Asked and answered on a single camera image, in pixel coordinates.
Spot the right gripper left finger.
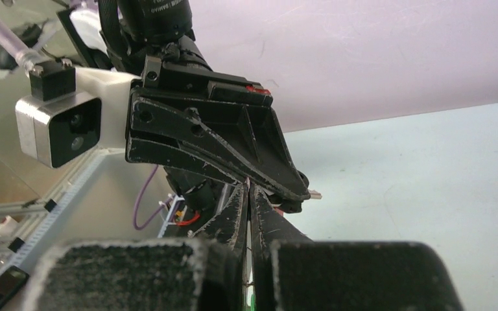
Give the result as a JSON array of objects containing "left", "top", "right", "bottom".
[{"left": 21, "top": 184, "right": 248, "bottom": 310}]

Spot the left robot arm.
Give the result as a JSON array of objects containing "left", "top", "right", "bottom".
[{"left": 99, "top": 1, "right": 310, "bottom": 202}]

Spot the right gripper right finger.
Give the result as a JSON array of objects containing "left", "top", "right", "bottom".
[{"left": 248, "top": 185, "right": 464, "bottom": 310}]

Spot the metal key holder red handle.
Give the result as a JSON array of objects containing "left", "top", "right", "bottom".
[{"left": 270, "top": 189, "right": 323, "bottom": 216}]

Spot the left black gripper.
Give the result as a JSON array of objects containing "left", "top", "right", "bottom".
[{"left": 125, "top": 56, "right": 310, "bottom": 201}]

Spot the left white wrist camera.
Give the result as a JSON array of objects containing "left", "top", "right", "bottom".
[{"left": 15, "top": 60, "right": 139, "bottom": 168}]

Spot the left controller board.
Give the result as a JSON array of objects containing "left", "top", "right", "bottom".
[{"left": 157, "top": 194, "right": 202, "bottom": 238}]

